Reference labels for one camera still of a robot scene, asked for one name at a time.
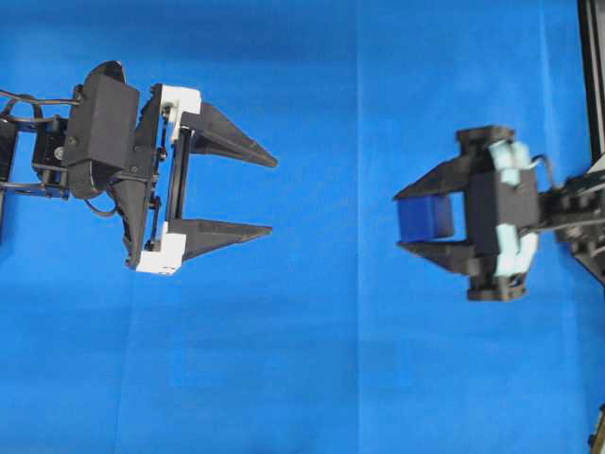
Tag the blue block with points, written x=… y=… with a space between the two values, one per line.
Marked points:
x=425 y=218

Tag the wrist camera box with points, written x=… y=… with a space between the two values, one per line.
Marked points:
x=110 y=146
x=490 y=202

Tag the black aluminium frame rail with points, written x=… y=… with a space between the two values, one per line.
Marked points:
x=591 y=28

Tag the blue table cloth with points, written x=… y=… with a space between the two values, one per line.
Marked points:
x=325 y=336

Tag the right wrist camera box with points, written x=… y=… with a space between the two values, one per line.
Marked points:
x=490 y=202

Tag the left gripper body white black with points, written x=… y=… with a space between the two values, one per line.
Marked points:
x=151 y=247

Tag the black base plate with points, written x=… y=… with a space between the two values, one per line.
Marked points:
x=590 y=254

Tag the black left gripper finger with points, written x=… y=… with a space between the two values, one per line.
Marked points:
x=204 y=235
x=215 y=134

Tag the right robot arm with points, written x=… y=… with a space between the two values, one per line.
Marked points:
x=573 y=211

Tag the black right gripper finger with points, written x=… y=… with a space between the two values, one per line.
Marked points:
x=456 y=256
x=447 y=177

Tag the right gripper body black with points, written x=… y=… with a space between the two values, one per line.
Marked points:
x=501 y=277

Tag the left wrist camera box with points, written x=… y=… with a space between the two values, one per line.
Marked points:
x=110 y=146

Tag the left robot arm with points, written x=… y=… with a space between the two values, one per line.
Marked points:
x=32 y=148

